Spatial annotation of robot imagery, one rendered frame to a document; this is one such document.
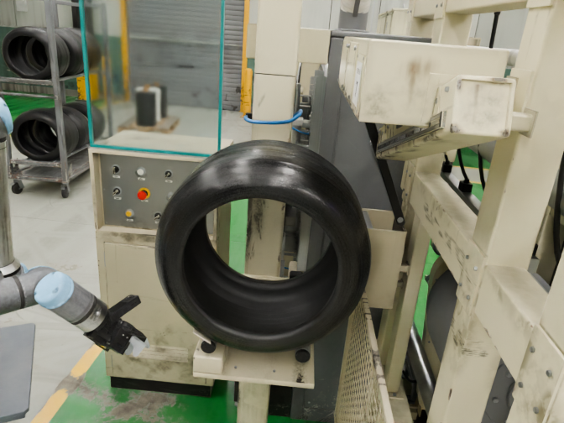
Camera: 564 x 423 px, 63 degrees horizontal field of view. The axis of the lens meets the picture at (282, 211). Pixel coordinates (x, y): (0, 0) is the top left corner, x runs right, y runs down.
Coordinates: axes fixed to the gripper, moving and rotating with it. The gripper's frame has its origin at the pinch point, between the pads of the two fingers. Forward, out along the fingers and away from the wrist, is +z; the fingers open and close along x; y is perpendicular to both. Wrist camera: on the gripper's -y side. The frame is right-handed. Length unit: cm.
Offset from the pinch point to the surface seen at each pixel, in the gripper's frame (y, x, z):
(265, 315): -22.2, 22.7, 20.5
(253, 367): -6.0, 23.5, 23.0
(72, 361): -5, -129, 66
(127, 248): -46, -61, 16
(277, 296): -30.3, 23.3, 21.9
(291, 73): -80, 38, -29
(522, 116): -41, 103, -33
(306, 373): -9.3, 37.6, 31.0
